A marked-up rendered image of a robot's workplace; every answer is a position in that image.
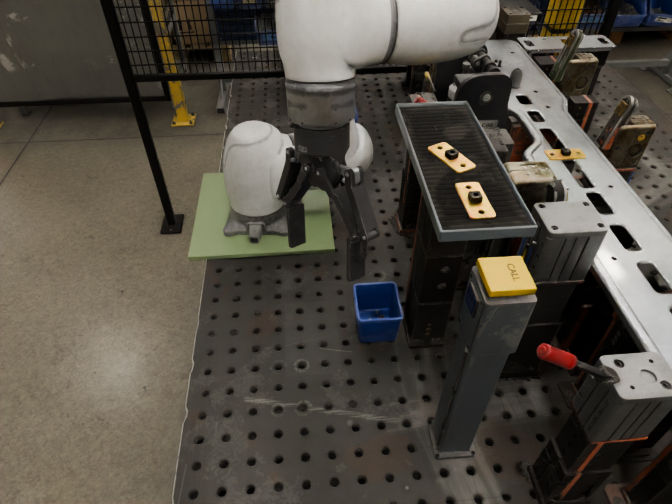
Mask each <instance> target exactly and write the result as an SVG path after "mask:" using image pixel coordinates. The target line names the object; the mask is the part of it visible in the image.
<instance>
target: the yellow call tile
mask: <svg viewBox="0 0 672 504"><path fill-rule="evenodd" d="M476 265H477V268H478V270H479V273H480V275H481V278H482V280H483V283H484V285H485V288H486V290H487V293H488V295H489V297H499V296H515V295H530V294H535V293H536V290H537V287H536V285H535V283H534V281H533V279H532V277H531V275H530V273H529V271H528V269H527V267H526V265H525V263H524V261H523V259H522V257H521V256H507V257H491V258H478V259H477V262H476Z"/></svg>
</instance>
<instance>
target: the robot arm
mask: <svg viewBox="0 0 672 504"><path fill-rule="evenodd" d="M498 18H499V0H275V19H276V34H277V43H278V49H279V54H280V57H281V59H282V62H283V66H284V71H285V79H286V80H285V87H286V97H287V114H288V119H289V120H290V121H291V122H292V123H294V124H293V127H294V133H291V134H282V133H280V132H279V130H278V129H277V128H275V127H274V126H272V125H270V124H268V123H265V122H261V121H247V122H243V123H241V124H239V125H237V126H236V127H234V128H233V130H232V131H231V132H230V133H229V135H228V137H227V140H226V143H225V147H224V152H223V174H224V180H225V186H226V191H227V194H228V197H229V201H230V212H229V216H228V221H227V224H226V225H225V227H224V228H223V233H224V235H225V236H227V237H231V236H236V235H249V239H250V243H251V244H258V243H259V241H260V239H261V236H262V235H278V236H282V237H286V236H288V242H289V247H290V248H294V247H297V246H299V245H301V244H304V243H306V234H305V212H304V203H302V201H303V200H302V198H303V196H304V195H305V194H306V192H307V191H308V190H316V189H321V190H323V191H326V193H327V195H328V197H329V198H332V199H333V201H334V203H335V205H336V207H337V209H338V211H339V213H340V215H341V217H342V219H343V221H344V223H345V225H346V227H347V229H348V231H349V233H350V235H351V236H350V237H348V238H347V281H349V282H352V281H354V280H356V279H358V278H360V277H362V276H364V275H365V258H366V257H367V247H368V241H370V240H372V239H374V238H376V237H378V236H380V231H379V228H378V225H377V222H376V218H375V215H374V212H373V209H372V206H371V202H370V199H369V196H368V193H367V190H366V186H365V183H364V172H365V171H366V170H367V169H368V167H369V165H370V164H371V162H372V159H373V145H372V141H371V138H370V136H369V134H368V132H367V131H366V129H365V128H364V127H362V126H361V125H360V124H358V123H355V120H354V117H355V86H356V69H361V68H364V67H367V66H371V65H377V64H396V65H423V64H433V63H440V62H446V61H451V60H455V59H459V58H462V57H465V56H467V55H469V54H471V53H473V52H475V51H477V50H478V49H480V48H481V47H483V46H484V45H485V43H486V42H487V40H488V39H489V38H490V37H491V36H492V34H493V33H494V31H495V28H496V26H497V22H498ZM339 184H341V186H342V187H341V188H338V189H334V188H336V187H338V185H339ZM301 200H302V201H301ZM299 202H300V203H299ZM297 203H298V204H297ZM357 229H359V231H357Z"/></svg>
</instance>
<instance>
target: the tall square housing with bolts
mask: <svg viewBox="0 0 672 504"><path fill-rule="evenodd" d="M531 215H532V217H533V219H534V220H535V222H536V224H537V226H538V227H537V230H536V233H535V235H534V237H522V240H521V243H520V246H519V249H518V252H517V253H516V256H521V257H522V259H523V261H524V263H525V265H526V267H527V269H528V271H529V273H530V275H531V277H532V279H533V281H534V283H537V282H542V281H552V282H556V285H539V286H536V287H537V290H536V293H535V295H536V297H537V302H536V305H535V307H534V309H533V312H532V314H531V316H530V319H529V321H528V323H527V326H526V328H525V331H524V333H523V335H522V338H521V340H520V342H519V345H518V347H517V349H516V352H515V353H510V354H509V355H508V357H507V360H506V362H505V365H504V367H503V370H502V372H501V374H500V377H499V379H503V378H506V379H505V381H508V380H509V379H508V378H512V379H511V380H515V382H516V379H522V380H527V381H531V380H530V378H533V379H539V380H540V379H541V378H540V376H541V375H544V373H542V371H540V369H539V368H540V367H539V366H540V364H541V362H542V359H540V358H539V357H538V356H537V348H538V347H539V345H541V344H543V343H545V344H549V345H550V344H551V342H552V340H553V338H554V336H555V334H556V332H557V330H558V328H559V326H560V322H559V318H560V316H561V314H562V312H563V310H564V308H565V306H566V304H567V302H568V300H569V298H570V296H571V294H572V292H573V290H574V288H575V286H576V284H582V283H584V278H585V276H586V274H587V272H588V270H589V268H590V266H591V264H592V262H593V260H594V258H595V256H596V254H597V252H598V250H599V248H600V246H601V244H602V242H603V240H604V238H605V236H606V234H607V232H608V230H609V228H608V226H607V225H606V223H605V222H604V221H603V219H602V218H601V217H600V215H599V213H598V212H597V211H596V209H595V208H594V206H593V205H592V204H591V203H590V202H589V201H586V200H582V201H563V202H544V203H536V204H534V206H533V209H532V211H531ZM531 376H534V377H531ZM535 376H537V377H535ZM517 377H519V378H517ZM521 377H522V378H521Z"/></svg>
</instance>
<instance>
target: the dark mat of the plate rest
mask: <svg viewBox="0 0 672 504"><path fill-rule="evenodd" d="M399 109H400V111H401V114H402V117H403V120H404V123H405V126H406V128H407V131H408V134H409V137H410V140H411V143H412V145H413V148H414V151H415V154H416V157H417V159H418V162H419V165H420V168H421V171H422V174H423V176H424V179H425V182H426V185H427V188H428V191H429V193H430V196H431V199H432V202H433V205H434V207H435V210H436V213H437V216H438V219H439V222H440V224H441V227H442V230H460V229H478V228H496V227H514V226H531V224H530V222H529V221H528V219H527V217H526V215H525V213H524V211H523V210H522V208H521V206H520V204H519V202H518V201H517V199H516V197H515V195H514V193H513V192H512V190H511V188H510V186H509V184H508V182H507V181H506V179H505V177H504V175H503V173H502V171H501V170H500V168H499V166H498V164H497V162H496V161H495V159H494V157H493V155H492V153H491V152H490V150H489V148H488V146H487V144H486V142H485V141H484V139H483V137H482V135H481V133H480V131H479V130H478V128H477V126H476V124H475V123H474V121H473V119H472V117H471V115H470V114H469V112H468V110H467V108H466V106H465V105H447V106H423V107H399ZM442 142H445V143H447V144H448V145H450V146H451V147H452V148H454V149H455V150H456V151H458V152H459V153H460V154H462V155H463V156H464V157H466V158H467V159H468V160H470V161H471V162H472V163H474V164H475V165H476V166H475V168H474V169H471V170H469V171H466V172H463V173H456V172H455V171H454V170H452V169H451V168H450V167H449V166H447V165H446V164H445V163H443V162H442V161H441V160H440V159H438V158H437V157H436V156H435V155H433V154H432V153H431V152H430V151H428V147H430V146H433V145H436V144H439V143H442ZM467 182H477V183H479V184H480V186H481V188H482V190H483V192H484V194H485V195H486V197H487V199H488V201H489V203H490V205H491V206H492V208H493V210H494V212H495V214H496V216H495V217H494V218H488V219H476V220H473V219H471V218H470V217H469V215H468V213H467V211H466V209H465V207H464V205H463V203H462V201H461V199H460V197H459V194H458V192H457V190H456V188H455V184H456V183H467Z"/></svg>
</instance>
